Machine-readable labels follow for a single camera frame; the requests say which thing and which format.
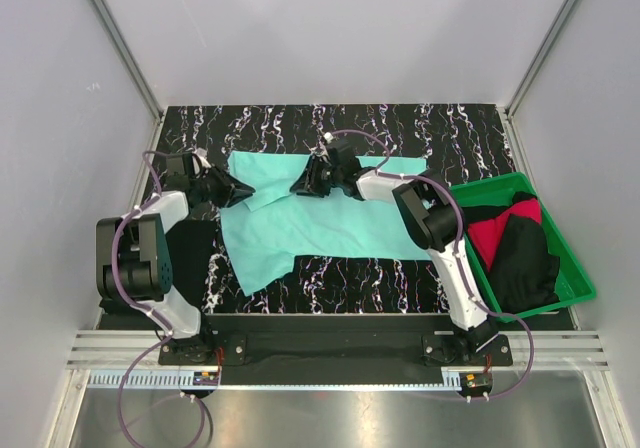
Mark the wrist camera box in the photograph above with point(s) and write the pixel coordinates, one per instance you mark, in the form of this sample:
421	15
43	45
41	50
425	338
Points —
182	165
339	152

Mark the black t shirt in bin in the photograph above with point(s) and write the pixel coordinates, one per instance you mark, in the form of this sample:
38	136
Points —
524	273

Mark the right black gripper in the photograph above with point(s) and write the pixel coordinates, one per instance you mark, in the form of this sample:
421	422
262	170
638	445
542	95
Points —
307	184

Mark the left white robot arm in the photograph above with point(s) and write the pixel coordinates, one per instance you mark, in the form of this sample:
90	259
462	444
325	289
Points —
184	329

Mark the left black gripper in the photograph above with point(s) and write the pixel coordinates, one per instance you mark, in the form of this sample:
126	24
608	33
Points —
232	191

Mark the green plastic bin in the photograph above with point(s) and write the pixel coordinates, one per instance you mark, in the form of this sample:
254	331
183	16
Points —
573	284

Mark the red t shirt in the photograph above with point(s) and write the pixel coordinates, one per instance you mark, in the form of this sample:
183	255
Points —
486	225

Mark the aluminium frame rail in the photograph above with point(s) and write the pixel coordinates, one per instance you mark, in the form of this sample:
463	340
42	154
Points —
134	359

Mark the left aluminium corner post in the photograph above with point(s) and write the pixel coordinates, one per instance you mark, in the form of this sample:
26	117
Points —
108	22

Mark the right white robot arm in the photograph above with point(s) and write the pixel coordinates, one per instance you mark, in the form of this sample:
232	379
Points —
434	222

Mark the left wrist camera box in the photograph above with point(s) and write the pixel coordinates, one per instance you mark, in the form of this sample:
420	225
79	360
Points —
182	165

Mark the folded black t shirt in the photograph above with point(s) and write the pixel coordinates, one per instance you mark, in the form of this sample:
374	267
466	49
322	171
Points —
195	258

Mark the turquoise t shirt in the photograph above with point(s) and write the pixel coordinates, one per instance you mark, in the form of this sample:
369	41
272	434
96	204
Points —
264	234

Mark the right aluminium corner post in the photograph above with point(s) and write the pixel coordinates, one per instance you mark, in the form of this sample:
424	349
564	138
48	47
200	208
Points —
544	50

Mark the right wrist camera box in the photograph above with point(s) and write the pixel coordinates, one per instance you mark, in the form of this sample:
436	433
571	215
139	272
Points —
339	152

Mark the aluminium corner post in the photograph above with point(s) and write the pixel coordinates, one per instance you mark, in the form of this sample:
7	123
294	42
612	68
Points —
544	50
108	22

